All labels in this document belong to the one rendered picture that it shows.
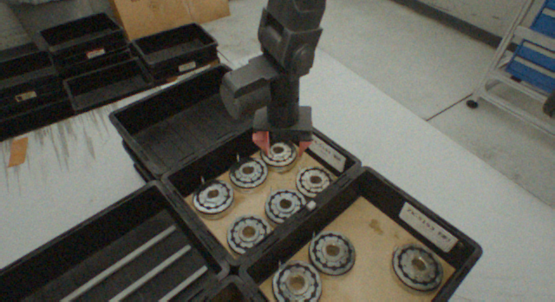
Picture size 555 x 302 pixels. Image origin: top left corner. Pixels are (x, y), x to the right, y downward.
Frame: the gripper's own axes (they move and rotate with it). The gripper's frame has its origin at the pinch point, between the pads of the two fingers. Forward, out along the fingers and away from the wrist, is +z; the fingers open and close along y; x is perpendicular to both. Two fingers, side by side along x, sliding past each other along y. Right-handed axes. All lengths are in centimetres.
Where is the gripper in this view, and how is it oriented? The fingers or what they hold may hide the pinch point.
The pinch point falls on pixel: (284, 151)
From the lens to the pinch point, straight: 66.5
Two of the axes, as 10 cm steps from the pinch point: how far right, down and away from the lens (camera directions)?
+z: 0.3, 6.8, 7.4
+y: 10.0, 0.4, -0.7
